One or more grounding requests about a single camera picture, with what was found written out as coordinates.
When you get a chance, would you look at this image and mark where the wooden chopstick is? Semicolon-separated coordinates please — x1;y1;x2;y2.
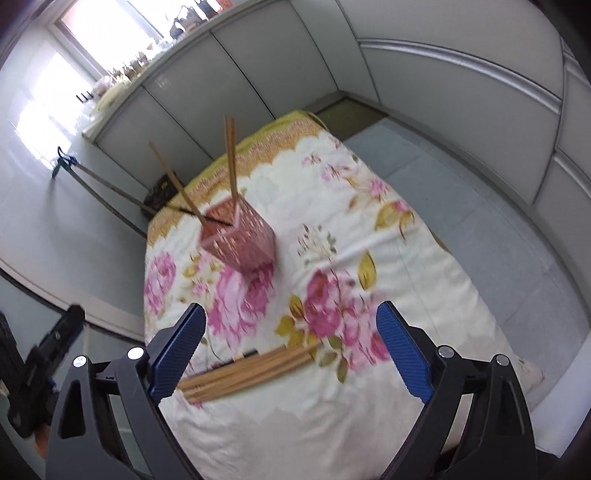
179;347;318;394
148;141;209;231
183;352;312;403
177;340;322;391
223;115;240;209
227;117;240;209

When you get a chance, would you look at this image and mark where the black chopstick gold band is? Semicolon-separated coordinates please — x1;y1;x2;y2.
165;205;232;227

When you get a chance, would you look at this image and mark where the person left hand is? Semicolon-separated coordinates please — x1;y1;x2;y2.
34;425;50;459

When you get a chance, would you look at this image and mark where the pink perforated utensil holder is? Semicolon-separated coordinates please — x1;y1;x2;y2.
199;195;276;274

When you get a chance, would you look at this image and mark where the floral tablecloth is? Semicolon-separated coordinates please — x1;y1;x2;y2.
143;111;544;479

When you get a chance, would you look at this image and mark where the black trash bin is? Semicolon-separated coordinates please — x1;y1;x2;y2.
142;174;178;221

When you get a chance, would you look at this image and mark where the mop with blue clip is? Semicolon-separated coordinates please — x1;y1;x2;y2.
50;145;158;239

